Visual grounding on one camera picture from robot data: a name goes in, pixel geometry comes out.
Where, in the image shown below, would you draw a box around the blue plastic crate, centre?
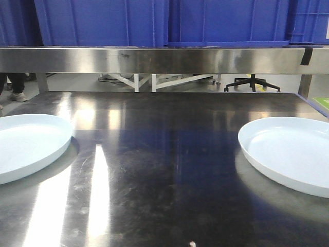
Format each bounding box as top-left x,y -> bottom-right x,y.
168,1 -> 289,47

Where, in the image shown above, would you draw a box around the white sneaker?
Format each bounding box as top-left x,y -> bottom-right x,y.
7,93 -> 28,102

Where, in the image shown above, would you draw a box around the white metal table frame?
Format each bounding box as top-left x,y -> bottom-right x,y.
98,74 -> 221,92

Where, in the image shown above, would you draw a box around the person's legs, dark trousers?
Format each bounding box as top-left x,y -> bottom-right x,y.
0,73 -> 26,94

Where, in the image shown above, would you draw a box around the steel shelf post, right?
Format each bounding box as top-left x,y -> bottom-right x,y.
298,75 -> 313,99

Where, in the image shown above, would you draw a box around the blue plastic crate, right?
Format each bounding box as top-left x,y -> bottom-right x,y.
286,1 -> 328,45

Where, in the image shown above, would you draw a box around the steel shelf post,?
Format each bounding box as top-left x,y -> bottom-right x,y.
298,75 -> 313,99
36,73 -> 49,93

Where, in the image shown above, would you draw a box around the blue plastic crate,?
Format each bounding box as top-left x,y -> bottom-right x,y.
168,1 -> 289,47
34,1 -> 169,47
286,1 -> 328,45

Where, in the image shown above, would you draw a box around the light blue plate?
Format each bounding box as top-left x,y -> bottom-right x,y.
238,117 -> 328,198
1,114 -> 74,184

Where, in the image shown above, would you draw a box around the steel shelf front rail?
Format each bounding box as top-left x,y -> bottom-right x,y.
1,46 -> 328,75

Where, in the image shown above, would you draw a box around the black office chair base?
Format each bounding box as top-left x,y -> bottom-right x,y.
224,74 -> 281,92

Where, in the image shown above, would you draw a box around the blue plastic crate, left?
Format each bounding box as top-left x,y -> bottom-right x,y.
34,1 -> 169,47

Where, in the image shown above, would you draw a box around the black tape strip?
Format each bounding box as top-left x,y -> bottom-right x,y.
300,47 -> 313,66

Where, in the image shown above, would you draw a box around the steel shelf post, left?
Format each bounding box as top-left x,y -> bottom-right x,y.
36,73 -> 49,93

